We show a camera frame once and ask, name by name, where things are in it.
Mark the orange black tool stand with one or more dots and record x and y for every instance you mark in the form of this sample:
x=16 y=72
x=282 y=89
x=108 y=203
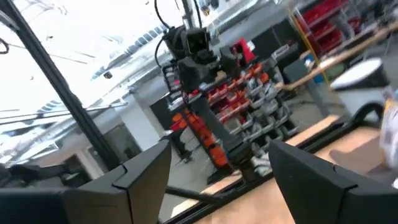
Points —
x=214 y=152

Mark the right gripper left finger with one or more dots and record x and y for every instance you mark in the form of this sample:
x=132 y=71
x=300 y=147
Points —
x=109 y=205

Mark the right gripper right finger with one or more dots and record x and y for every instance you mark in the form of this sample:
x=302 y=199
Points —
x=326 y=202

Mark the wooden desk top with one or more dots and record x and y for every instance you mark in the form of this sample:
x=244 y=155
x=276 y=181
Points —
x=342 y=54

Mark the storage bin rack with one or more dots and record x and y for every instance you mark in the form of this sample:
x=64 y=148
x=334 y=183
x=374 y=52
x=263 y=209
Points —
x=264 y=102

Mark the white trash can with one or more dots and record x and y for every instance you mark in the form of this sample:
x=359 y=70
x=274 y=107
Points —
x=357 y=74

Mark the dark grey box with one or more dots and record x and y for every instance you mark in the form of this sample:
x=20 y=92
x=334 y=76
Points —
x=295 y=70

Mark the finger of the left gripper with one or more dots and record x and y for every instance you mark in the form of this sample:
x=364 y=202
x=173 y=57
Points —
x=230 y=62

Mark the grey open cabinet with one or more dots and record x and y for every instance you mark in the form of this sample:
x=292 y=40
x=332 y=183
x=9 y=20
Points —
x=121 y=146

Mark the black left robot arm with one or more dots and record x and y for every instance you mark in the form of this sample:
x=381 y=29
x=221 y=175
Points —
x=217 y=130

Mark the red bin shelving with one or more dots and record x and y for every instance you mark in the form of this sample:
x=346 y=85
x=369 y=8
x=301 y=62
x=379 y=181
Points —
x=326 y=21

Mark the red box stack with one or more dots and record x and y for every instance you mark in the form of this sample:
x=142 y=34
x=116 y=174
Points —
x=245 y=49

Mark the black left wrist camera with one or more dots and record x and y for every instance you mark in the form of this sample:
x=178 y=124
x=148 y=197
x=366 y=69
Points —
x=197 y=40

